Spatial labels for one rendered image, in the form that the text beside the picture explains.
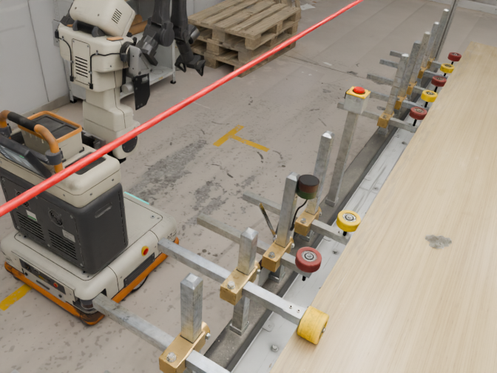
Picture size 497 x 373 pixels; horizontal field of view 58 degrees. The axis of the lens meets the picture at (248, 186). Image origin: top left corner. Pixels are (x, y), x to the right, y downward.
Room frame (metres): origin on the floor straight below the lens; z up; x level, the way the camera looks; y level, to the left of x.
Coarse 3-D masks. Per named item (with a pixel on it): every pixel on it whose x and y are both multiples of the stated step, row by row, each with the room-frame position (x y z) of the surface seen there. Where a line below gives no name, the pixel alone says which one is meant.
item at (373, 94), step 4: (364, 88) 2.47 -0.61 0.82; (372, 92) 2.43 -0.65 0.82; (376, 92) 2.44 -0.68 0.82; (372, 96) 2.43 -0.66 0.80; (376, 96) 2.41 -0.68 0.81; (380, 96) 2.41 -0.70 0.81; (384, 96) 2.40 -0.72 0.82; (388, 96) 2.39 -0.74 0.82; (384, 100) 2.39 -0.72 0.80; (404, 100) 2.37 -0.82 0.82; (404, 104) 2.34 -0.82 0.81; (408, 104) 2.33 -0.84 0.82; (412, 104) 2.32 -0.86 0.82; (416, 104) 2.32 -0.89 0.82; (420, 104) 2.33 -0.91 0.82; (408, 108) 2.33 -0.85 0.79; (424, 108) 2.29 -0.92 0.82; (428, 108) 2.29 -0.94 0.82
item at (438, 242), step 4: (428, 236) 1.13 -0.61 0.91; (432, 236) 1.12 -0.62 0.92; (436, 236) 1.13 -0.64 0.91; (440, 236) 1.14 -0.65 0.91; (428, 240) 1.12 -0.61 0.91; (432, 240) 1.12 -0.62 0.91; (436, 240) 1.12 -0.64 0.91; (440, 240) 1.11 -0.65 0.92; (444, 240) 1.11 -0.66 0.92; (448, 240) 1.12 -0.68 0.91; (432, 244) 1.09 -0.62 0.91; (436, 244) 1.09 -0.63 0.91; (440, 244) 1.10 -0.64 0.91; (444, 244) 1.10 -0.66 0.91; (448, 244) 1.10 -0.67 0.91; (436, 248) 1.08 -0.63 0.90; (440, 248) 1.08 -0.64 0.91
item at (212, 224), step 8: (200, 216) 1.17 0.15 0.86; (208, 216) 1.17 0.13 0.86; (200, 224) 1.16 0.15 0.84; (208, 224) 1.14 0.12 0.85; (216, 224) 1.14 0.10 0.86; (224, 224) 1.14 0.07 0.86; (216, 232) 1.13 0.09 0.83; (224, 232) 1.11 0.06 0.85; (232, 232) 1.11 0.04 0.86; (240, 232) 1.11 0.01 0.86; (232, 240) 1.10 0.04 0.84; (264, 248) 1.05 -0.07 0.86; (288, 256) 1.02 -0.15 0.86; (288, 264) 1.00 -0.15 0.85; (304, 272) 0.97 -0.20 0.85; (312, 272) 0.99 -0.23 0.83
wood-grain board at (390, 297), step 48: (480, 48) 3.16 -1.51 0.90; (480, 96) 2.34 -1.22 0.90; (432, 144) 1.76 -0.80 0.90; (480, 144) 1.81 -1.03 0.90; (384, 192) 1.36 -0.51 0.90; (432, 192) 1.40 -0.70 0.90; (480, 192) 1.43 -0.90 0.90; (384, 240) 1.10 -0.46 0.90; (480, 240) 1.15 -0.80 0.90; (336, 288) 0.88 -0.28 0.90; (384, 288) 0.89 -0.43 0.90; (432, 288) 0.91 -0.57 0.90; (480, 288) 0.93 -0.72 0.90; (336, 336) 0.71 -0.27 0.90; (384, 336) 0.73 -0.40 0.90; (432, 336) 0.74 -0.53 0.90; (480, 336) 0.76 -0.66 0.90
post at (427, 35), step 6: (426, 36) 2.61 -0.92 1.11; (426, 42) 2.61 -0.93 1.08; (420, 48) 2.62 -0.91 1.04; (426, 48) 2.63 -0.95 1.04; (420, 54) 2.62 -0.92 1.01; (420, 60) 2.61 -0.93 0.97; (414, 66) 2.62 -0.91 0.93; (420, 66) 2.62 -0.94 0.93; (414, 72) 2.62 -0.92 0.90; (414, 78) 2.61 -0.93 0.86; (408, 96) 2.61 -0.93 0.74
